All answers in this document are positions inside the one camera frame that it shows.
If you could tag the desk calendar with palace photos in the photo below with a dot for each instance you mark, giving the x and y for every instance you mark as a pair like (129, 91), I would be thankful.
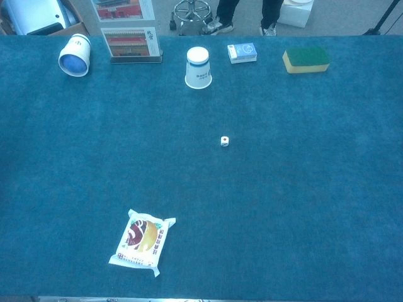
(132, 34)

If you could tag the white cup with blue interior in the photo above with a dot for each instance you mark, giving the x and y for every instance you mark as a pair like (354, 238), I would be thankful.
(75, 58)

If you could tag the blue and white card box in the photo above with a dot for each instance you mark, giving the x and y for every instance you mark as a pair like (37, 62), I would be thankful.
(242, 53)

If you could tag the person's legs in dark trousers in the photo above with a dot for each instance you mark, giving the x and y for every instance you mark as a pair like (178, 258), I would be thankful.
(226, 15)

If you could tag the small white die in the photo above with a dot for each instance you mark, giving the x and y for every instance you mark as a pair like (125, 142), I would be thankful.
(224, 141)

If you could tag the yellow sponge with green scourer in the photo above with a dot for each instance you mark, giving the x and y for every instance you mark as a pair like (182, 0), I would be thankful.
(305, 59)

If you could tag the blue table cloth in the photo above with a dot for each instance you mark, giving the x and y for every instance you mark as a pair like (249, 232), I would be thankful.
(201, 188)

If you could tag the white device in cardboard box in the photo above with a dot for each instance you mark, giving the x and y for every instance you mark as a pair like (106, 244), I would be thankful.
(37, 15)

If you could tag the chrome swivel stool base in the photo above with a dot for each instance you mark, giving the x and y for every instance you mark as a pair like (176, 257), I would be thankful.
(189, 15)

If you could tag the black tripod leg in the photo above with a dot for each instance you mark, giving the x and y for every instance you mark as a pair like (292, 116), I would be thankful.
(382, 19)

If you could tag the white snack packet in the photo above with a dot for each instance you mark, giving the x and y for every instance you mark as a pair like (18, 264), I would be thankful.
(141, 240)

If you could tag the upside-down white paper cup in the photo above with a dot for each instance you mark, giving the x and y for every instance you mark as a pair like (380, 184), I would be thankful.
(197, 69)

